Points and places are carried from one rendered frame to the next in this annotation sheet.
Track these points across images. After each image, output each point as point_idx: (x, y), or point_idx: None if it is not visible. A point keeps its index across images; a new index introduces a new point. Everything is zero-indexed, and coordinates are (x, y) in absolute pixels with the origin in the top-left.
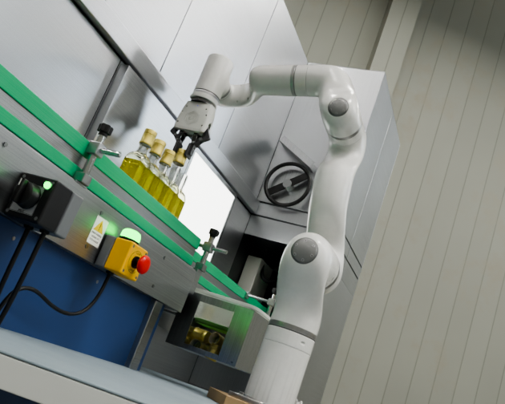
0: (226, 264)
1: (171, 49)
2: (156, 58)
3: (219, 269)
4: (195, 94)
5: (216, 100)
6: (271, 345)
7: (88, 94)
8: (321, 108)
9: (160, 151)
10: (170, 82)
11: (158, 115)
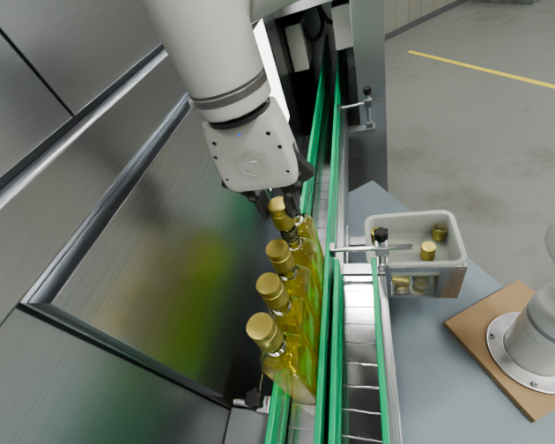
0: (284, 71)
1: None
2: (23, 110)
3: (334, 155)
4: (214, 118)
5: (265, 81)
6: None
7: (102, 413)
8: None
9: (284, 297)
10: (101, 75)
11: (173, 174)
